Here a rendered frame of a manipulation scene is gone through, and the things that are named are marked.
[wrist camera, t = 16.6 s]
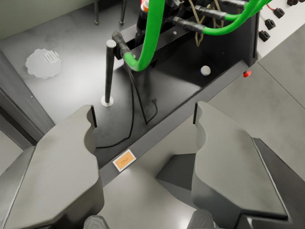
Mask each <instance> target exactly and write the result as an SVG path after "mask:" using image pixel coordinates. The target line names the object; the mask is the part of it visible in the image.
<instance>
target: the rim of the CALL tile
mask: <svg viewBox="0 0 305 229"><path fill-rule="evenodd" d="M127 152H130V154H131V155H132V156H133V158H134V159H133V160H132V161H130V162H129V163H128V164H127V165H125V166H124V167H123V168H122V169H120V168H119V167H118V166H117V165H116V163H115V162H116V161H117V160H118V159H120V158H121V157H122V156H124V155H125V154H126V153H127ZM135 159H136V158H135V156H134V155H133V154H132V152H131V151H130V150H127V151H126V152H125V153H123V154H122V155H121V156H119V157H118V158H117V159H116V160H114V161H113V163H114V165H115V166H116V167H117V169H118V170H119V171H120V172H121V171H122V170H123V169H124V168H126V167H127V166H128V165H129V164H131V163H132V162H133V161H134V160H135Z"/></svg>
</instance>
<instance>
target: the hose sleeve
mask: <svg viewBox="0 0 305 229"><path fill-rule="evenodd" d="M115 37H116V39H117V40H118V42H119V52H120V55H121V57H122V58H123V60H124V61H125V59H124V57H125V55H126V54H131V55H132V56H133V54H132V52H131V50H130V49H129V47H128V46H127V44H126V43H125V40H124V39H123V38H122V36H120V35H116V36H115ZM125 62H126V61H125Z"/></svg>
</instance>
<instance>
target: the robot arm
mask: <svg viewBox="0 0 305 229"><path fill-rule="evenodd" d="M193 124H195V126H196V127H197V138H196V146H197V147H198V148H199V151H197V153H196V157H195V164H194V170H193V177H192V193H191V199H192V202H193V203H194V205H195V206H196V207H198V208H199V210H195V211H194V212H193V214H192V217H191V219H190V221H189V224H188V226H187V229H305V181H304V180H303V179H302V178H301V177H300V176H299V175H298V174H297V173H296V172H295V171H293V170H292V169H291V168H290V167H289V166H288V165H287V164H286V163H285V162H284V161H283V160H282V159H281V158H280V157H279V156H278V155H277V154H276V153H275V152H274V151H273V150H272V149H270V148H269V147H268V146H267V145H266V144H265V143H264V142H263V141H262V140H261V139H260V138H253V137H251V136H250V135H249V134H248V133H247V132H246V131H245V130H244V129H243V128H242V127H241V126H240V125H239V124H238V123H237V122H235V121H234V120H232V119H231V118H230V117H228V116H226V115H225V114H223V113H222V112H220V111H218V110H217V109H215V108H213V107H212V106H210V105H209V104H207V103H206V102H204V101H198V102H195V104H194V114H193ZM95 128H97V121H96V115H95V110H94V105H84V106H82V107H81V108H79V109H78V110H77V111H75V112H74V113H72V114H71V115H70V116H68V117H67V118H65V119H64V120H62V121H61V122H59V123H58V124H57V125H56V126H54V127H53V128H52V129H51V130H50V131H49V132H48V133H47V134H46V135H45V136H44V137H43V138H42V139H41V140H40V141H39V142H38V143H37V145H36V146H31V147H27V148H26V149H25V150H24V151H23V152H22V153H21V154H20V155H19V156H18V157H17V159H16V160H15V161H14V162H13V163H12V164H11V165H10V166H9V167H8V168H7V169H6V170H5V171H4V172H3V174H2V175H1V176H0V229H110V228H109V226H108V225H107V223H106V221H105V219H104V217H103V216H101V215H97V214H98V213H99V212H100V211H101V210H102V208H103V207H104V195H103V185H102V181H101V176H100V172H99V168H98V162H97V158H96V157H95V156H94V155H93V152H94V151H95V149H96V146H95V141H94V137H93V131H94V130H95ZM214 222H215V224H216V227H214Z"/></svg>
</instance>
